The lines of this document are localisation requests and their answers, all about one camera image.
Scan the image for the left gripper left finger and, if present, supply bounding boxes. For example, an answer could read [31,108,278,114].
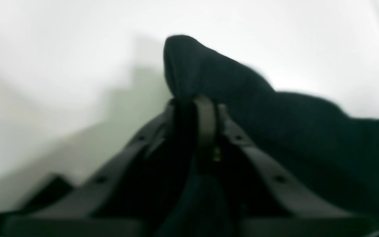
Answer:
[3,99,197,237]

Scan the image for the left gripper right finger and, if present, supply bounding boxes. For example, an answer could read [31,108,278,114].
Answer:
[193,95,379,237]

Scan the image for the black graphic T-shirt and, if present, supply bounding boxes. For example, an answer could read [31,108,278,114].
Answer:
[164,36,379,218]

